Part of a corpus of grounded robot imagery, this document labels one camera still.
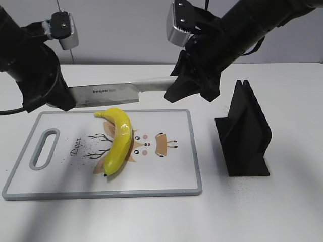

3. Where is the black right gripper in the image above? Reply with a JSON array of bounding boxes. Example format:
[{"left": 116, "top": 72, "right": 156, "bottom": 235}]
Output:
[{"left": 164, "top": 15, "right": 235, "bottom": 103}]

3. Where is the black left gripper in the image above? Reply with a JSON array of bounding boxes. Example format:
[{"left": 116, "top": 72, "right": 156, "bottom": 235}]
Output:
[{"left": 15, "top": 47, "right": 76, "bottom": 113}]

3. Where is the white-handled kitchen knife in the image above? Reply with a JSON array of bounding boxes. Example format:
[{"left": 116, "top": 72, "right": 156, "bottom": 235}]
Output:
[{"left": 69, "top": 76, "right": 177, "bottom": 108}]

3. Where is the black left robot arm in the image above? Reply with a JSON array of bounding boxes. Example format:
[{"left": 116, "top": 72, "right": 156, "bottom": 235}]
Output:
[{"left": 1, "top": 8, "right": 79, "bottom": 116}]

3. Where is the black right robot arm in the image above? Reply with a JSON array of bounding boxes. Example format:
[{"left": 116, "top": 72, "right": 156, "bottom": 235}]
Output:
[{"left": 164, "top": 0, "right": 322, "bottom": 103}]

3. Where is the yellow plastic banana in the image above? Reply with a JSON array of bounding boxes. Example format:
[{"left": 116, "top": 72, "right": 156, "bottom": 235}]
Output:
[{"left": 94, "top": 108, "right": 133, "bottom": 176}]

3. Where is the black knife stand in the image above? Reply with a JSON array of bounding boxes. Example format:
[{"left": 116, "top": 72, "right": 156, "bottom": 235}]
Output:
[{"left": 214, "top": 80, "right": 272, "bottom": 177}]

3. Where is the white deer-print cutting board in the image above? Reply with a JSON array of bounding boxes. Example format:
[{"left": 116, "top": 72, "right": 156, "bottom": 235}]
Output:
[{"left": 2, "top": 109, "right": 202, "bottom": 200}]

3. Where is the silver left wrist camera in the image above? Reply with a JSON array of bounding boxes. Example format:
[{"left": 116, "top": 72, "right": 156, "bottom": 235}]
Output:
[{"left": 42, "top": 11, "right": 79, "bottom": 51}]

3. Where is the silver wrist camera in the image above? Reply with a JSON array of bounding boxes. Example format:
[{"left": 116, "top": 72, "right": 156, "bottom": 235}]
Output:
[
  {"left": 42, "top": 11, "right": 79, "bottom": 51},
  {"left": 166, "top": 1, "right": 201, "bottom": 47}
]

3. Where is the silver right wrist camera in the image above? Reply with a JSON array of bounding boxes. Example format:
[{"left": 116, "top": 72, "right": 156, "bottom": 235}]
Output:
[{"left": 166, "top": 1, "right": 201, "bottom": 47}]

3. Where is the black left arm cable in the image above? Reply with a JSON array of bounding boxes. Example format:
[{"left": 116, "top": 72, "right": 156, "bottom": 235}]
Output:
[{"left": 0, "top": 105, "right": 28, "bottom": 116}]

